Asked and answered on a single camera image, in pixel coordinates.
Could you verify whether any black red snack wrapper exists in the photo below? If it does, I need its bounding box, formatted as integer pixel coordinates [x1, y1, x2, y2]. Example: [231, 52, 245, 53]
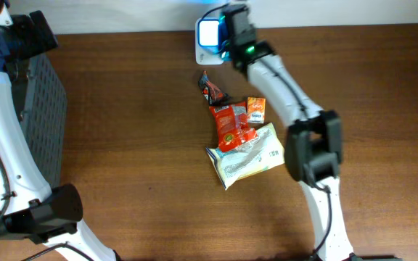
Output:
[198, 70, 230, 106]

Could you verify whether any orange tissue pack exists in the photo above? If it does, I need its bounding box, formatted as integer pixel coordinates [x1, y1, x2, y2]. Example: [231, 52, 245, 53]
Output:
[247, 97, 266, 124]

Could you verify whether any red snack bag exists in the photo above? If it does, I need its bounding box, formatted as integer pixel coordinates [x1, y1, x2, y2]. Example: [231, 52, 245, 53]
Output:
[209, 101, 257, 152]

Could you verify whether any yellow white snack bag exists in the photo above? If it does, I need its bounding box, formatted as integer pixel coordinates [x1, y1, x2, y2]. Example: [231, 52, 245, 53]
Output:
[205, 123, 284, 190]

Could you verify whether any blue mouthwash bottle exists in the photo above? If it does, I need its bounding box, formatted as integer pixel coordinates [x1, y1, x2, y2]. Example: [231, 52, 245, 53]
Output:
[216, 15, 231, 62]

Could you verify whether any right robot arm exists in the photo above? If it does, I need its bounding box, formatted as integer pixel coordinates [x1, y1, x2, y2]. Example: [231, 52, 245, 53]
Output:
[221, 1, 360, 260]

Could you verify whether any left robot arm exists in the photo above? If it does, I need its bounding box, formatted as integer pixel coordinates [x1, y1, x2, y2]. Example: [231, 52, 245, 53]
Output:
[0, 1, 120, 260]

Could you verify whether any white barcode scanner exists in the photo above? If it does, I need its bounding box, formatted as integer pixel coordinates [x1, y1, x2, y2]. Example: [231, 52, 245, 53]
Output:
[195, 18, 224, 65]

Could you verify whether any grey plastic basket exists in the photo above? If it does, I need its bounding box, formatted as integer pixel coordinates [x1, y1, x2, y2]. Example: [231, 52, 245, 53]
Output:
[12, 54, 67, 188]

